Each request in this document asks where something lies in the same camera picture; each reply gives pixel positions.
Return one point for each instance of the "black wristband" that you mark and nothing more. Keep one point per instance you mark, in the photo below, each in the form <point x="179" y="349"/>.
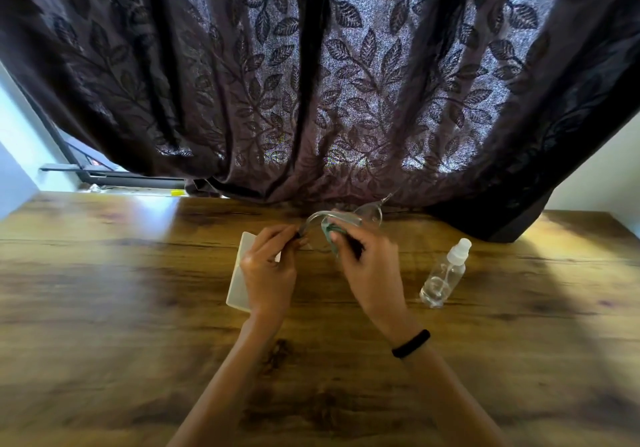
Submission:
<point x="411" y="344"/>

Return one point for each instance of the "black window frame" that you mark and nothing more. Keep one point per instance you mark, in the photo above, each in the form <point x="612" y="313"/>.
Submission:
<point x="100" y="169"/>

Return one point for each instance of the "person's right fingers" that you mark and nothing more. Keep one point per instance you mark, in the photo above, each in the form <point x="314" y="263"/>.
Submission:
<point x="350" y="237"/>

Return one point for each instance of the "white glasses case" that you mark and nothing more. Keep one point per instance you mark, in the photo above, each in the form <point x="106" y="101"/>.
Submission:
<point x="239" y="277"/>

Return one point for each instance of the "green cleaning cloth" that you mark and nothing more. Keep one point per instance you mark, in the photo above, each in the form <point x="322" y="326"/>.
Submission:
<point x="330" y="232"/>

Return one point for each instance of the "person's left forearm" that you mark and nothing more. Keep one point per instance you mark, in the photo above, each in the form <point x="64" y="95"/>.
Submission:
<point x="225" y="386"/>

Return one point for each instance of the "clear spray bottle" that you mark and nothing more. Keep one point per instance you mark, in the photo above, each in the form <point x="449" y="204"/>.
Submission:
<point x="444" y="277"/>

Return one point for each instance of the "dark leaf-patterned curtain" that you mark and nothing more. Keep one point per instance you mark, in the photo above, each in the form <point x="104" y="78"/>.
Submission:
<point x="320" y="77"/>

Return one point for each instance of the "clear-framed eyeglasses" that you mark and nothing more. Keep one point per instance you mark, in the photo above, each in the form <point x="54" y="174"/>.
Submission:
<point x="345" y="217"/>

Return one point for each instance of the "person's right hand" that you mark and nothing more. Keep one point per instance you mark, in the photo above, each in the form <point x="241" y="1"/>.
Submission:
<point x="372" y="272"/>

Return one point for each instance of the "person's left thumb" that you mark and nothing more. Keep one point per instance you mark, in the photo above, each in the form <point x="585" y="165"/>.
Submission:
<point x="295" y="247"/>

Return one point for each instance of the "person's left hand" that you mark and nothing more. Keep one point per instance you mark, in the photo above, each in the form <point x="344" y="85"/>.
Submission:
<point x="267" y="277"/>

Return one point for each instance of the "person's right forearm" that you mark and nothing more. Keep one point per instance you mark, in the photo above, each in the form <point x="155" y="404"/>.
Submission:
<point x="450" y="396"/>

